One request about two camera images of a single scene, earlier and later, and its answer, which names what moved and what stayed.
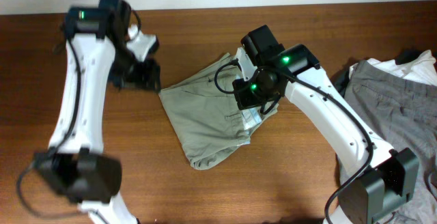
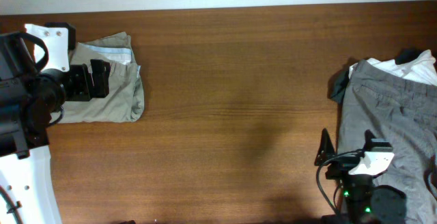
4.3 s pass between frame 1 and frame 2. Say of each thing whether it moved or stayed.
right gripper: moved
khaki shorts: moved
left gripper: moved
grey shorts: stayed
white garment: stayed
